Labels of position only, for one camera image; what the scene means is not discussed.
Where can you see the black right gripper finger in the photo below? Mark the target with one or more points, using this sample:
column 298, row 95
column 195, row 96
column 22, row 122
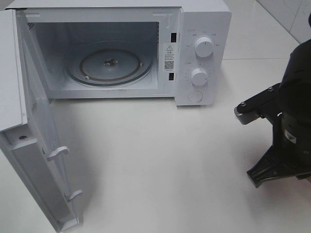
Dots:
column 262, row 105
column 271, row 166

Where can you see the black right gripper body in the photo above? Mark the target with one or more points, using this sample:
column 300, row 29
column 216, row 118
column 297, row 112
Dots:
column 292, row 137

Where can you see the round white door button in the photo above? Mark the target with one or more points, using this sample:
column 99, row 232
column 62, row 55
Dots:
column 195, row 96

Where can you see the white microwave door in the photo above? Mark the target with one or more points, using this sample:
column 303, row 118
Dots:
column 28, row 136

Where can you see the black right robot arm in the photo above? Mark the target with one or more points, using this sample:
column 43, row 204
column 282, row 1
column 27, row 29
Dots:
column 287, row 106

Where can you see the white lower microwave knob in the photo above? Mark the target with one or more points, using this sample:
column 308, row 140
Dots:
column 199, row 77

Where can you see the white microwave knob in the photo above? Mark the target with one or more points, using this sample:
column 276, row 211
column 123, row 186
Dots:
column 204, row 46
column 199, row 77

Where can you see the white upper microwave knob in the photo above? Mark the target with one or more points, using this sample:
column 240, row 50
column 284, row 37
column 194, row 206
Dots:
column 204, row 46

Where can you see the white microwave oven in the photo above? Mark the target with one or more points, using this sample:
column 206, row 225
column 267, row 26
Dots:
column 63, row 24

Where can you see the white warning label sticker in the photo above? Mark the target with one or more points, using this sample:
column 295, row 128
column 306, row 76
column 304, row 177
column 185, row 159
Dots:
column 169, row 53

